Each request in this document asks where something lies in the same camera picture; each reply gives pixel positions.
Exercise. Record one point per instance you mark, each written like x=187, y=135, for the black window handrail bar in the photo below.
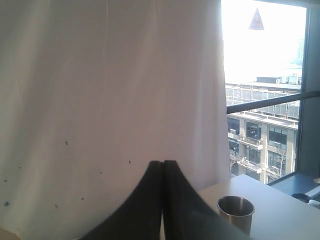
x=240, y=107

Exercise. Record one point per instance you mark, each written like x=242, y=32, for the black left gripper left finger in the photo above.
x=140, y=216

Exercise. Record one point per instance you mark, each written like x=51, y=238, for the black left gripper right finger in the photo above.
x=186, y=216

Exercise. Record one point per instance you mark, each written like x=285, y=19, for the stainless steel tumbler cup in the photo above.
x=238, y=211

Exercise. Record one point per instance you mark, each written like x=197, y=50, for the white hanging curtain sheet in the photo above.
x=91, y=91

